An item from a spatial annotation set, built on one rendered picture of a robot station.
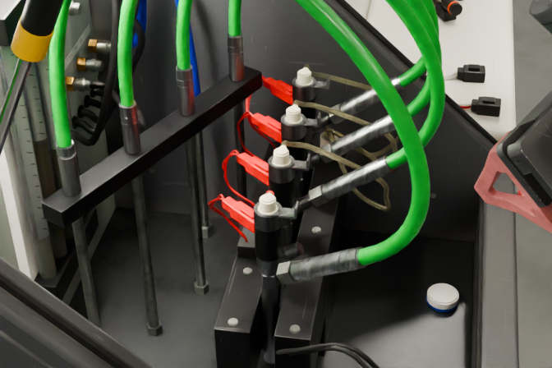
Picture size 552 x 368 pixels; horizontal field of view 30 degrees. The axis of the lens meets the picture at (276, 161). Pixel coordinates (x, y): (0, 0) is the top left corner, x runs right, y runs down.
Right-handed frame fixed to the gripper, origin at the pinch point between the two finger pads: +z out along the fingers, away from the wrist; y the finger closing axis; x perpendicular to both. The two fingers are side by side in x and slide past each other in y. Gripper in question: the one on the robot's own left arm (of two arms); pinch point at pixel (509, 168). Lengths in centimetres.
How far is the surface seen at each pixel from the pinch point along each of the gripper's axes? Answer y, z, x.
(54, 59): 7.9, 33.3, -28.2
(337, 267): 4.5, 21.9, 1.3
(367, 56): -1.1, 6.6, -11.5
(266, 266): 2.6, 39.3, 0.0
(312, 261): 4.8, 24.4, 0.0
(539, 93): -167, 198, 46
